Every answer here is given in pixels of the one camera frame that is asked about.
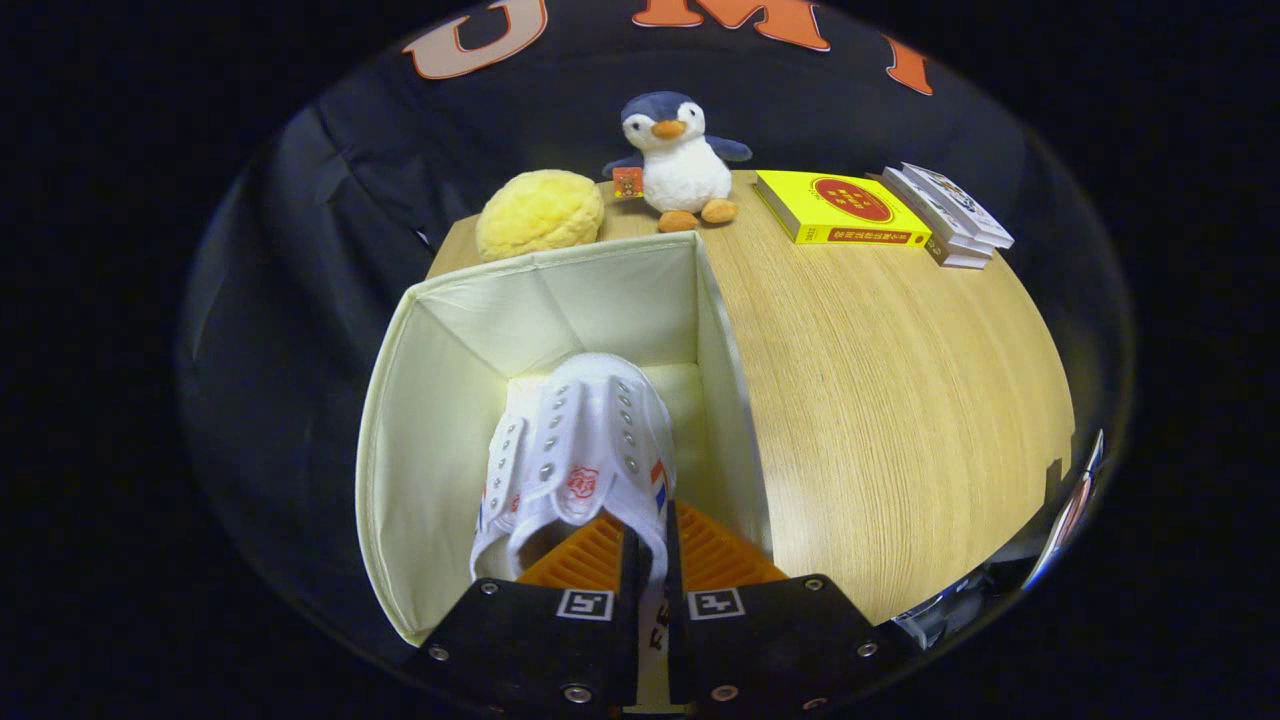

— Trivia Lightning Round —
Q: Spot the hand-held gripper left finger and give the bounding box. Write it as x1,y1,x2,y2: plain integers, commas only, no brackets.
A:
418,512,643,716

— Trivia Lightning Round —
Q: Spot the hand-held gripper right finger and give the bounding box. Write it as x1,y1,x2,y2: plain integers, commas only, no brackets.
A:
665,500,911,716

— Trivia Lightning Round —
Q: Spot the beige fabric storage box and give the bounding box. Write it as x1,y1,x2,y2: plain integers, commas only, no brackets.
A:
355,230,776,648

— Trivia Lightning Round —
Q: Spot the yellow bun plush toy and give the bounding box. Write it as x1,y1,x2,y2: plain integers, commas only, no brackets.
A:
475,169,607,263

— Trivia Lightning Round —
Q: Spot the penguin plush toy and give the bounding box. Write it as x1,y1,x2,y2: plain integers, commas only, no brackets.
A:
602,91,754,234

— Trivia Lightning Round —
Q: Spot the yellow book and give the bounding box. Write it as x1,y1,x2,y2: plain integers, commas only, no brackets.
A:
754,169,933,247

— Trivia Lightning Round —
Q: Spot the white book green print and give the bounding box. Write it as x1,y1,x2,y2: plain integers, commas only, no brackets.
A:
882,167,996,259

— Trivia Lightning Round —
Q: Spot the white book colourful cover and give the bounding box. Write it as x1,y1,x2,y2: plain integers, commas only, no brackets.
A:
900,162,1016,249

